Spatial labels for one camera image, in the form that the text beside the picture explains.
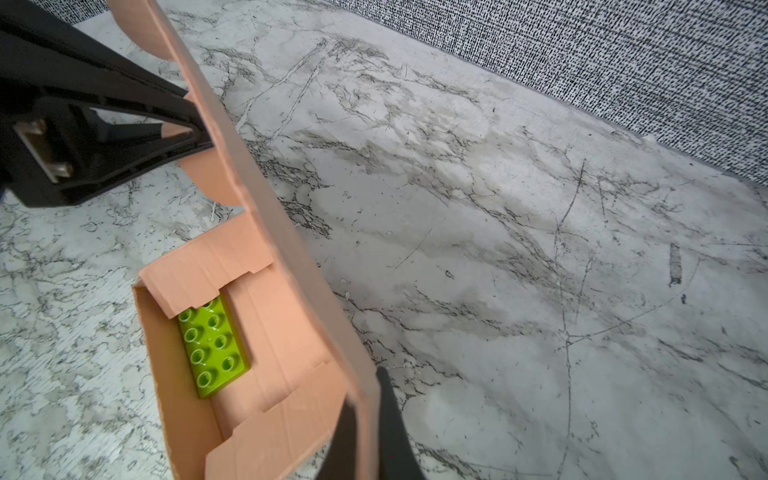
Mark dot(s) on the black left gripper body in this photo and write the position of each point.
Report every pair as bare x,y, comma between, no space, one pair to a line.
48,144

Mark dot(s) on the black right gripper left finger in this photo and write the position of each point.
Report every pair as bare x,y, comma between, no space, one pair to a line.
340,460

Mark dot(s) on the small green tag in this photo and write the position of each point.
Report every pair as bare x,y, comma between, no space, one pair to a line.
214,350

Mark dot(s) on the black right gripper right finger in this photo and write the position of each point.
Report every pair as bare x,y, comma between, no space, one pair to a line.
396,458

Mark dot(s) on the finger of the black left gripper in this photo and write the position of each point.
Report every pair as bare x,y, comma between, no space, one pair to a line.
107,155
38,50

